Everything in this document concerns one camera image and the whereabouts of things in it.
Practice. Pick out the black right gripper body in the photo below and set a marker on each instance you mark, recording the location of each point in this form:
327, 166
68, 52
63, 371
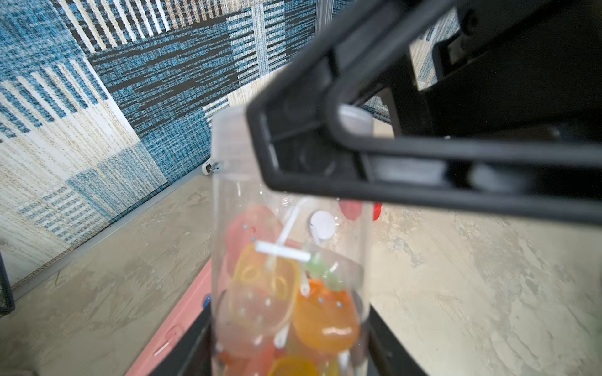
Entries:
513, 69

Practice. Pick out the white jar lid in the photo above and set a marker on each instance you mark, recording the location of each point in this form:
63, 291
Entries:
322, 226

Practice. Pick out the grey stapler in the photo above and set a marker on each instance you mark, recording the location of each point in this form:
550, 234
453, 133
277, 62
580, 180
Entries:
210, 166

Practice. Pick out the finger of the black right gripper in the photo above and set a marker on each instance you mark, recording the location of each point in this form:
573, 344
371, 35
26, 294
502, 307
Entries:
323, 127

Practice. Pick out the patterned lid candy jar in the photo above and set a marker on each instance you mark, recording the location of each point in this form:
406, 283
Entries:
281, 303

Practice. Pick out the red jar lid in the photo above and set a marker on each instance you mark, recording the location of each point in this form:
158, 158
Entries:
352, 210

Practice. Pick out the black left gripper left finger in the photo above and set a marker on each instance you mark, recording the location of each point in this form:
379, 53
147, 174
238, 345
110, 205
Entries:
192, 355

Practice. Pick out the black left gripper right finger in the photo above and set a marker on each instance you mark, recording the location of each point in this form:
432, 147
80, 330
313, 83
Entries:
386, 355

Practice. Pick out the pink plastic tray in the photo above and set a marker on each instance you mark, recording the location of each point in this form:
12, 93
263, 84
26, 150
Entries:
193, 302

